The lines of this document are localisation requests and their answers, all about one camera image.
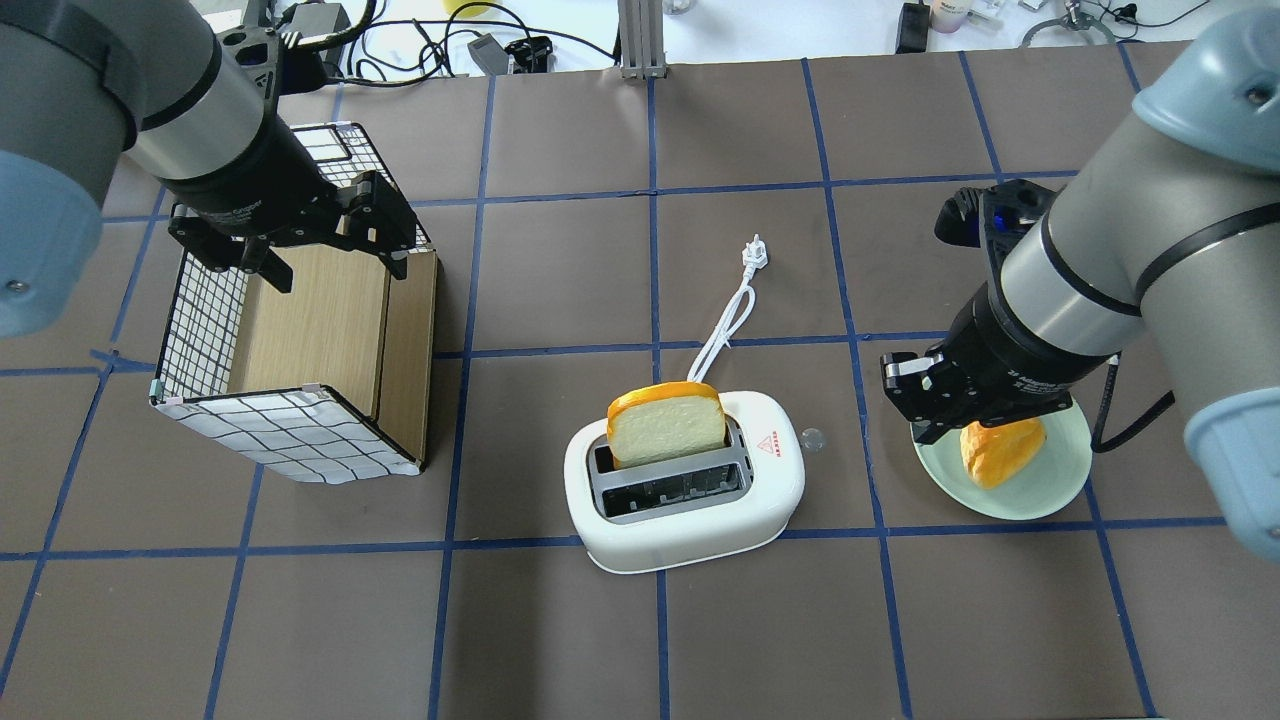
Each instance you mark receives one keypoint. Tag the wire basket with checkered liner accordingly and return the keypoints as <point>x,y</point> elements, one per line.
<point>193,371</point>

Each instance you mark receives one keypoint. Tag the light green plate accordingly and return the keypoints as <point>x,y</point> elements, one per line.
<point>1021,471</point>

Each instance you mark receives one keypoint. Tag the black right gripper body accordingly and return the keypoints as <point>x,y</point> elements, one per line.
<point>990,345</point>

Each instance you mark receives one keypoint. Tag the grey toaster lever knob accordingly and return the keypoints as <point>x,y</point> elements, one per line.
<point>813,440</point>

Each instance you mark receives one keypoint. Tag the wooden board in basket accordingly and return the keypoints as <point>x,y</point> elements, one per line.
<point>340,366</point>

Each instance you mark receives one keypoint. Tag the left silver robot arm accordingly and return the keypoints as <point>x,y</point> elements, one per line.
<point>85,82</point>

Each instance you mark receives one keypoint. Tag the white two-slot toaster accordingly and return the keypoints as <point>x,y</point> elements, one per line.
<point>693,508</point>

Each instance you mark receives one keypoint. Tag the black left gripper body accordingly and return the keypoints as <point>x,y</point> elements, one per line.
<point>262,178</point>

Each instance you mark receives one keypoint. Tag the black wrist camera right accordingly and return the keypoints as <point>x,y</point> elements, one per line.
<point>994,220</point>

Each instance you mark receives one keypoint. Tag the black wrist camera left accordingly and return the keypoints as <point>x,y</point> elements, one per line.
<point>285,47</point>

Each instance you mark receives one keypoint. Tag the toast slice in toaster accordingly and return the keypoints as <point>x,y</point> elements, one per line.
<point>665,421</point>

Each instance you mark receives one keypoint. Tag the orange bread on plate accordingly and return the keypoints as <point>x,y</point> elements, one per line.
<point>993,455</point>

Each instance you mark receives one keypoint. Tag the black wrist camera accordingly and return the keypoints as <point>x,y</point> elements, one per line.
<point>994,220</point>
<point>285,47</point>

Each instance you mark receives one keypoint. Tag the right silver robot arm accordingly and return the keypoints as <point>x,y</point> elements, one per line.
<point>1172,228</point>

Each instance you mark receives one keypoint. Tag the aluminium frame post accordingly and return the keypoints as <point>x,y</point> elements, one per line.
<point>641,40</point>

